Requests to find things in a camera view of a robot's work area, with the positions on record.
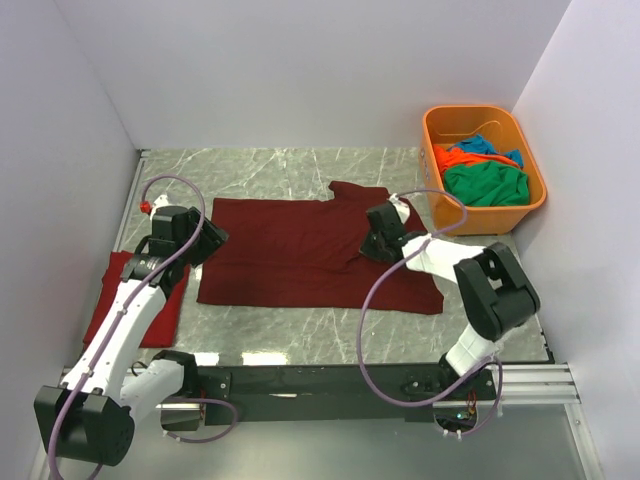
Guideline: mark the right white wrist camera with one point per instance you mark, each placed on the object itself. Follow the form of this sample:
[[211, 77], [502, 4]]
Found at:
[[401, 207]]

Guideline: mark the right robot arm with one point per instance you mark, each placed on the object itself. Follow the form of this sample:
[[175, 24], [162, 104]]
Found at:
[[497, 295]]

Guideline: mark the dark maroon t shirt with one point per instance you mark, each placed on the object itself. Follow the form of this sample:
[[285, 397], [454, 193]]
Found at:
[[293, 253]]

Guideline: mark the blue t shirt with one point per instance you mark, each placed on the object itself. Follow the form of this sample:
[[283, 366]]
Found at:
[[477, 144]]

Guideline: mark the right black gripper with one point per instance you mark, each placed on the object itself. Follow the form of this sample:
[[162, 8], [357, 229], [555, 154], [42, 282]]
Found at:
[[366, 247]]

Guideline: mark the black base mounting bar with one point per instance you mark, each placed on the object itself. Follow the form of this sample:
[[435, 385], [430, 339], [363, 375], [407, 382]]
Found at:
[[318, 393]]

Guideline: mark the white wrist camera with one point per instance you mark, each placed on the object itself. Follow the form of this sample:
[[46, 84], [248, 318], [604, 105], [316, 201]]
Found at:
[[401, 207], [149, 208]]

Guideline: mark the green t shirt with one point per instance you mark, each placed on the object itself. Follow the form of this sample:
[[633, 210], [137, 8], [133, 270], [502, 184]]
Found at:
[[488, 184]]

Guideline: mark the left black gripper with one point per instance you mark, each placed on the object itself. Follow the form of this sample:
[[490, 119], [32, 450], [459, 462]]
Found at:
[[212, 237]]

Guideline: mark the orange plastic basket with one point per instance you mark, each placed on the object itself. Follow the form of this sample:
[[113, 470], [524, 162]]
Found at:
[[448, 124]]

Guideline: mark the aluminium frame rail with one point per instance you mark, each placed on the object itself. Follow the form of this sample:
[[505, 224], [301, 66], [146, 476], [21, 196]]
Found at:
[[527, 384]]

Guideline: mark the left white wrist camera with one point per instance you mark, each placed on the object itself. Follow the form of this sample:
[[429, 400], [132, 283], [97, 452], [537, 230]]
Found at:
[[149, 208]]

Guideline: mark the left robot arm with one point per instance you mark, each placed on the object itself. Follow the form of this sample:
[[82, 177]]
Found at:
[[92, 413]]

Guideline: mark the orange t shirt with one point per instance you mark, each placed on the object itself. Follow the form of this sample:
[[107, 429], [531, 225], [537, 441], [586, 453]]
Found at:
[[447, 159]]

